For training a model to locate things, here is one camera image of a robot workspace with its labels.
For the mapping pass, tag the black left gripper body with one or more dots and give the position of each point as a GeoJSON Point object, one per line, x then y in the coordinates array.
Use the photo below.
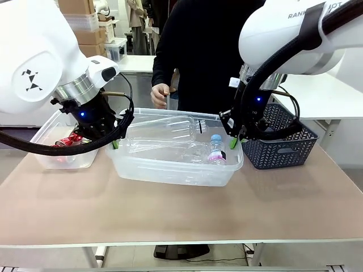
{"type": "Point", "coordinates": [93, 119]}

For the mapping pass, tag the white background table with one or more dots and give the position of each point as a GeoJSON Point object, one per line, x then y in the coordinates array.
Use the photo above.
{"type": "Point", "coordinates": [136, 63]}

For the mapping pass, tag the background person in beige coat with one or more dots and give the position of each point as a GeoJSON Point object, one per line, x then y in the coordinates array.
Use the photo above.
{"type": "Point", "coordinates": [137, 25]}

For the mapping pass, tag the clear storage box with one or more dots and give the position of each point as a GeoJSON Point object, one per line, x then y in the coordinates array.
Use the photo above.
{"type": "Point", "coordinates": [116, 49]}

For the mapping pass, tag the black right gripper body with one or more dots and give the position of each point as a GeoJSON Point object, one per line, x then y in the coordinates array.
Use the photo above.
{"type": "Point", "coordinates": [253, 113]}

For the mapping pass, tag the dark blue woven basket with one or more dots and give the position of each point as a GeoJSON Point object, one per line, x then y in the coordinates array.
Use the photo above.
{"type": "Point", "coordinates": [280, 153]}

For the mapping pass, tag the large clear plastic bottle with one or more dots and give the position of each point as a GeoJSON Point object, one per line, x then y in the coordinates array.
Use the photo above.
{"type": "Point", "coordinates": [161, 133]}

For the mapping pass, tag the white side table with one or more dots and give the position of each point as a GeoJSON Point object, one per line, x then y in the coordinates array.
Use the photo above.
{"type": "Point", "coordinates": [334, 96]}

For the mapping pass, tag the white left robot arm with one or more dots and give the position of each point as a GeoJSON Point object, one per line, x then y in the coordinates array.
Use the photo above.
{"type": "Point", "coordinates": [34, 42]}

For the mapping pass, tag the crushed red can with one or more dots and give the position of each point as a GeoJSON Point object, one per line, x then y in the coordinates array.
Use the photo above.
{"type": "Point", "coordinates": [71, 140]}

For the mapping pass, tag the small clear plastic bin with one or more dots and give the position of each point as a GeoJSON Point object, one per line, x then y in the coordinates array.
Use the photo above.
{"type": "Point", "coordinates": [79, 160]}

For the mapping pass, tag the large clear plastic bin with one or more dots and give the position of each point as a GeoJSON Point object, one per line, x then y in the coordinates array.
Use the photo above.
{"type": "Point", "coordinates": [175, 173]}

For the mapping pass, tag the small bottle with pink label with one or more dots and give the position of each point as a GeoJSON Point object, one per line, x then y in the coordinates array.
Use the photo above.
{"type": "Point", "coordinates": [217, 154]}

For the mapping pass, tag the black shoes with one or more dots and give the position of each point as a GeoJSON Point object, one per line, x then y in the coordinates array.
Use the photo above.
{"type": "Point", "coordinates": [181, 250]}

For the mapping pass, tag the person's right hand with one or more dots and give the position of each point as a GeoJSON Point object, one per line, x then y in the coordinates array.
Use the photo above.
{"type": "Point", "coordinates": [158, 95]}

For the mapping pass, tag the brown cardboard box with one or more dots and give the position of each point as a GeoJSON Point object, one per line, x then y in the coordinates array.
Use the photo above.
{"type": "Point", "coordinates": [76, 6]}
{"type": "Point", "coordinates": [90, 37]}

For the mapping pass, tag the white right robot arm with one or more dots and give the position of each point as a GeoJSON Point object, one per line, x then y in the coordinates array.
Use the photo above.
{"type": "Point", "coordinates": [269, 28]}

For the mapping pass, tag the white table leg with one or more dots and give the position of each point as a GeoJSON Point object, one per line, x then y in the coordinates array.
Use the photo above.
{"type": "Point", "coordinates": [100, 255]}

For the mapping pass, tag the small clear plastic bottle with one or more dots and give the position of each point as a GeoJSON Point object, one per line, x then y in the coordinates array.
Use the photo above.
{"type": "Point", "coordinates": [195, 154]}

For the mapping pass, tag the person's black torso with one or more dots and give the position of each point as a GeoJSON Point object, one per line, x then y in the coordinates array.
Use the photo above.
{"type": "Point", "coordinates": [204, 56]}

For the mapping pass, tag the person's right forearm black sleeve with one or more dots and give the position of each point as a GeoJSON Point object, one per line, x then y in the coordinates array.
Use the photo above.
{"type": "Point", "coordinates": [161, 73]}

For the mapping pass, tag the white slotted crate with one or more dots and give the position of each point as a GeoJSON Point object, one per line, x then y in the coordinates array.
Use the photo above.
{"type": "Point", "coordinates": [83, 22]}

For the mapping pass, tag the small white wrist camera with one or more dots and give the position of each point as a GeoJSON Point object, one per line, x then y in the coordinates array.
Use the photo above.
{"type": "Point", "coordinates": [234, 82]}

